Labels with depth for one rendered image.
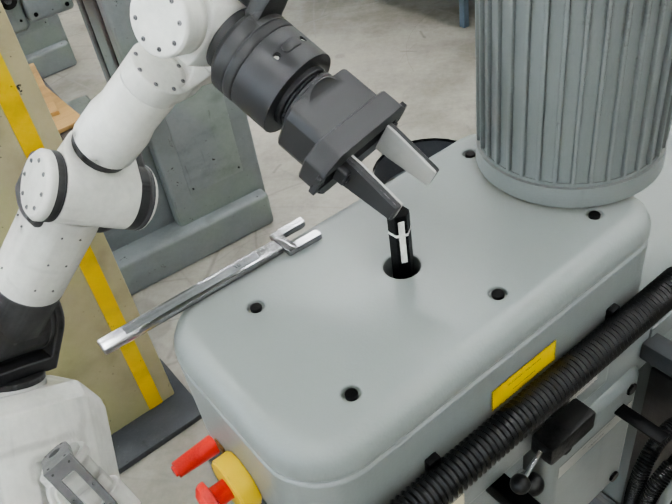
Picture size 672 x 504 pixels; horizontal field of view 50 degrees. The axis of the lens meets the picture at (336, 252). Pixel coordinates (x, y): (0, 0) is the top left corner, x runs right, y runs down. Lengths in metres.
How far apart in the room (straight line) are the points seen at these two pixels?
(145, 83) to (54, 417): 0.49
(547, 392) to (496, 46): 0.33
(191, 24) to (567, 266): 0.40
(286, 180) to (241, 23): 3.60
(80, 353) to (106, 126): 2.11
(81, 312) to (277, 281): 2.06
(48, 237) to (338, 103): 0.40
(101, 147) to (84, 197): 0.06
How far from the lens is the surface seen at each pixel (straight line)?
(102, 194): 0.82
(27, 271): 0.93
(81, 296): 2.71
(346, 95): 0.65
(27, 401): 1.04
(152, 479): 3.01
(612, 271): 0.77
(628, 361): 1.00
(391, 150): 0.67
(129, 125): 0.77
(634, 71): 0.72
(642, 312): 0.80
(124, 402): 3.09
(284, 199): 4.09
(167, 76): 0.76
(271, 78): 0.63
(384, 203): 0.62
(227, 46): 0.65
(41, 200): 0.81
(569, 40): 0.69
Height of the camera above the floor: 2.37
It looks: 40 degrees down
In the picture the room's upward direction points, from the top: 10 degrees counter-clockwise
